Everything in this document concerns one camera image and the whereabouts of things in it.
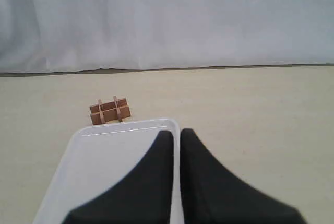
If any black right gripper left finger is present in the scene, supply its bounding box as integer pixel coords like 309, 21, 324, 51
63, 131, 174, 223

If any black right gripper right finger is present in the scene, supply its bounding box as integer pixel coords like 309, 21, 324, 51
180, 128, 301, 223

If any notched wooden plank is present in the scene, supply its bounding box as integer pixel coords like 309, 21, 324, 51
90, 107, 131, 125
98, 99, 105, 124
113, 96, 123, 122
89, 98, 128, 113

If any white plastic tray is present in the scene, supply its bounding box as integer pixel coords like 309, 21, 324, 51
33, 119, 184, 223

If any white backdrop cloth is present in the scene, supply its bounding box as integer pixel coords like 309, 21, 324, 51
1, 0, 333, 73

